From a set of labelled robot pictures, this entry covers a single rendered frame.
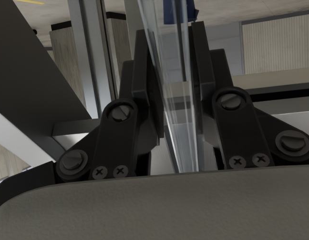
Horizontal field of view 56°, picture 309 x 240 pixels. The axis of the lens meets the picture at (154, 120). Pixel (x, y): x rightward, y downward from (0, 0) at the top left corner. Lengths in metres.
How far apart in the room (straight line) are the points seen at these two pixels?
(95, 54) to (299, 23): 10.01
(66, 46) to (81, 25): 5.50
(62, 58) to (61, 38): 0.37
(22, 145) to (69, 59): 5.73
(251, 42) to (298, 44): 1.40
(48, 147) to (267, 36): 10.23
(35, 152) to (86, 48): 0.25
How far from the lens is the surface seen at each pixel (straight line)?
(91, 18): 0.41
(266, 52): 10.35
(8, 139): 0.17
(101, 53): 0.41
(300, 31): 10.32
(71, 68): 5.88
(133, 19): 0.54
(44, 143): 0.18
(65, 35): 5.94
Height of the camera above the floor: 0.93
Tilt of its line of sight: 11 degrees up
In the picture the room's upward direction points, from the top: 173 degrees clockwise
